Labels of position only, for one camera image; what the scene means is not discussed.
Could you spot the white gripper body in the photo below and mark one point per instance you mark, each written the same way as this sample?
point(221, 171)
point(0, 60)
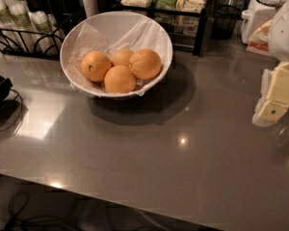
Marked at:
point(285, 36)

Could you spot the left paper cup stack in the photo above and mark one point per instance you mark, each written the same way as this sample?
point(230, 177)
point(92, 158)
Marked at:
point(6, 25)

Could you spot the white cylindrical container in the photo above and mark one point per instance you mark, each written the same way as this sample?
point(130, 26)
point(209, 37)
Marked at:
point(89, 0)

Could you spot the black tray with wire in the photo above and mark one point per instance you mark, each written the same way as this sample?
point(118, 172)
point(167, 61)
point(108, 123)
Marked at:
point(11, 106)

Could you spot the paper cup stack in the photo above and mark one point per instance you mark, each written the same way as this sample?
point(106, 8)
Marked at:
point(41, 23)
point(6, 25)
point(24, 26)

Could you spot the orange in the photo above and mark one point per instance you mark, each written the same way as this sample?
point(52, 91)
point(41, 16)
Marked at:
point(121, 57)
point(119, 79)
point(145, 64)
point(95, 65)

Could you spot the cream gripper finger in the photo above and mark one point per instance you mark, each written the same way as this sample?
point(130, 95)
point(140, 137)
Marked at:
point(274, 101)

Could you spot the green packet stack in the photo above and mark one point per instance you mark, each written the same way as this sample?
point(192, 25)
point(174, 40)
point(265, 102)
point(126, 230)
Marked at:
point(163, 4)

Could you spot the white bowl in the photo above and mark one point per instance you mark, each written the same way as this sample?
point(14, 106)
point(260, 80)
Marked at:
point(115, 24)

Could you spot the black wire basket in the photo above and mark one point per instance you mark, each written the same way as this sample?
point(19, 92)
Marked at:
point(225, 21)

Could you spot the right paper cup stack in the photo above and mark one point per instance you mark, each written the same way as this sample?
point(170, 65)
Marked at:
point(41, 23)

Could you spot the middle paper cup stack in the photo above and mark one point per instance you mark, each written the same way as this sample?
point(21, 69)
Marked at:
point(24, 26)

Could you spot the black condiment shelf rack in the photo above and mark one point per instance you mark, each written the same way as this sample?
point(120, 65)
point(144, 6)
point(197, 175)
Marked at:
point(185, 24)

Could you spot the white paper bowl liner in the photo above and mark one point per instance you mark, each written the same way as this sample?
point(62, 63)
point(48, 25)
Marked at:
point(141, 36)

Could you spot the black wire cup rack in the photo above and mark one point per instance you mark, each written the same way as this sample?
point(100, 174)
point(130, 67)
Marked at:
point(63, 28)

